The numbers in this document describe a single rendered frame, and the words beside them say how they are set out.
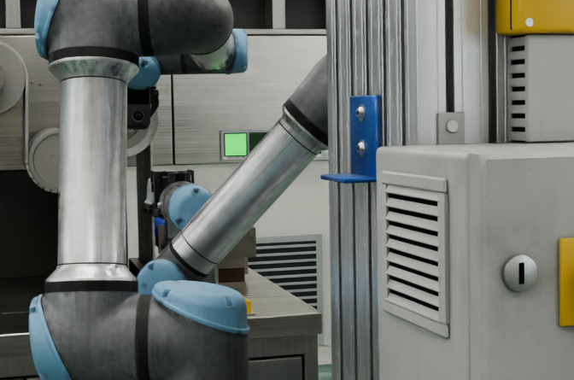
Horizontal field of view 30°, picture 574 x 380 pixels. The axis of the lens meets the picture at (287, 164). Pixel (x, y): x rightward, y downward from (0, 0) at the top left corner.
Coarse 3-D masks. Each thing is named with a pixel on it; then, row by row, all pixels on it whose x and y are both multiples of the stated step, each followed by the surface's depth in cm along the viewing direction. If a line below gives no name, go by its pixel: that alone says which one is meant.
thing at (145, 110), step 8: (128, 88) 193; (128, 96) 193; (136, 96) 193; (144, 96) 193; (128, 104) 192; (136, 104) 193; (144, 104) 193; (128, 112) 192; (136, 112) 192; (144, 112) 193; (128, 120) 192; (136, 120) 192; (144, 120) 192; (128, 128) 193; (136, 128) 193; (144, 128) 193
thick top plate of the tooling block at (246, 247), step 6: (252, 228) 215; (246, 234) 215; (252, 234) 215; (240, 240) 214; (246, 240) 215; (252, 240) 215; (234, 246) 214; (240, 246) 214; (246, 246) 215; (252, 246) 215; (234, 252) 214; (240, 252) 214; (246, 252) 215; (252, 252) 215; (228, 258) 214
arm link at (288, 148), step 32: (320, 64) 154; (320, 96) 150; (288, 128) 152; (320, 128) 150; (256, 160) 153; (288, 160) 152; (224, 192) 154; (256, 192) 153; (192, 224) 156; (224, 224) 154; (160, 256) 158; (192, 256) 155; (224, 256) 158
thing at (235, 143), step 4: (228, 136) 249; (232, 136) 250; (236, 136) 250; (240, 136) 250; (244, 136) 250; (228, 140) 249; (232, 140) 250; (236, 140) 250; (240, 140) 250; (244, 140) 250; (228, 144) 249; (232, 144) 250; (236, 144) 250; (240, 144) 250; (244, 144) 250; (228, 148) 249; (232, 148) 250; (236, 148) 250; (240, 148) 250; (244, 148) 250; (228, 152) 249; (232, 152) 250; (236, 152) 250; (240, 152) 250; (244, 152) 250
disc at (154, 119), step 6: (156, 114) 213; (150, 120) 213; (156, 120) 213; (150, 126) 213; (156, 126) 213; (150, 132) 213; (144, 138) 212; (150, 138) 213; (138, 144) 212; (144, 144) 213; (126, 150) 212; (132, 150) 212; (138, 150) 212; (126, 156) 212
